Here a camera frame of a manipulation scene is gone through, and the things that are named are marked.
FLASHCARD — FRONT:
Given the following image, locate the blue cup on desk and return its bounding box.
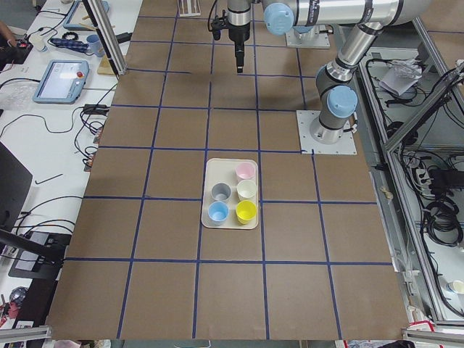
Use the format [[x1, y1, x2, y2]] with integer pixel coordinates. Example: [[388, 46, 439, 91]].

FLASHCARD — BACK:
[[86, 34, 105, 58]]

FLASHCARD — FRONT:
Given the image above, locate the white plastic cup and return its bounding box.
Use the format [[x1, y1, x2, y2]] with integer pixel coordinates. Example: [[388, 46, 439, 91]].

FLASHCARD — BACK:
[[236, 180, 257, 201]]

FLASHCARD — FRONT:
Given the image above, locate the pink plastic cup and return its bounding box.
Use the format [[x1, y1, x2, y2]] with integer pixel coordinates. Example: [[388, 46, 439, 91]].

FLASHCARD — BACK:
[[235, 162, 256, 182]]

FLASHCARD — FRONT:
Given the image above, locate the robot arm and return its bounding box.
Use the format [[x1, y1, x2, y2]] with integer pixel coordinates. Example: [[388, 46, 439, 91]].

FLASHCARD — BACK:
[[227, 0, 260, 73], [262, 1, 431, 144]]

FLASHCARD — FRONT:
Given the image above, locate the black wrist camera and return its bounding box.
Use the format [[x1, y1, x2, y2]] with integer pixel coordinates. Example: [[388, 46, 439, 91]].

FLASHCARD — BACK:
[[207, 10, 228, 41]]

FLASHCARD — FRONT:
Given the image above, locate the blue teach pendant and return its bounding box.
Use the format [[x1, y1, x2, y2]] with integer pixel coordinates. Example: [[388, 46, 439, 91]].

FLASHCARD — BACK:
[[33, 59, 90, 104], [62, 1, 94, 31]]

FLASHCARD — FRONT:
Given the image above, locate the blue plastic cup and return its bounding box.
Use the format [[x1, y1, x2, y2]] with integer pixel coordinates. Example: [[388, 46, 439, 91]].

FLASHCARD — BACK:
[[207, 202, 229, 225]]

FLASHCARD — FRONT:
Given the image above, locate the aluminium frame post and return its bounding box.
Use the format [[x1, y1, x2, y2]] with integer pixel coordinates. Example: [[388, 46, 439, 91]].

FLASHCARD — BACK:
[[83, 0, 128, 77]]

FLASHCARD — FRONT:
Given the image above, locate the yellow plastic cup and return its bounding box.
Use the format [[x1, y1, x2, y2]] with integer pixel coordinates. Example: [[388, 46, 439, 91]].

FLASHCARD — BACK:
[[236, 200, 257, 225]]

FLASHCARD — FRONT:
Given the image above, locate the white plastic tray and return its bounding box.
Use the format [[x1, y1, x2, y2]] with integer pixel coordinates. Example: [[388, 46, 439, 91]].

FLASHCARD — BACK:
[[202, 158, 259, 230]]

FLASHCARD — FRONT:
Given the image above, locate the grey plastic cup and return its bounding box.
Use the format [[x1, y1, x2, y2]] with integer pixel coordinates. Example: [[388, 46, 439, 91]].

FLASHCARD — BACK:
[[211, 183, 232, 202]]

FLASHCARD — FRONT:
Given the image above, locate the wooden mug tree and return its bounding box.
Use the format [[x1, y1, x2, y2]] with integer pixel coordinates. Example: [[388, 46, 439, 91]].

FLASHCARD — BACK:
[[80, 15, 115, 76]]

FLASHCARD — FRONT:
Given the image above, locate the black power adapter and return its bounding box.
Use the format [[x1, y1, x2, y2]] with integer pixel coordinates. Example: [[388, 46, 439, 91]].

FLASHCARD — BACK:
[[83, 104, 109, 116]]

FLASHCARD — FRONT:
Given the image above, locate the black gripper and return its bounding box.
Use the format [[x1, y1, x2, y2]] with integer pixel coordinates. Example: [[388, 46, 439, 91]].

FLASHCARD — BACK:
[[228, 23, 249, 73]]

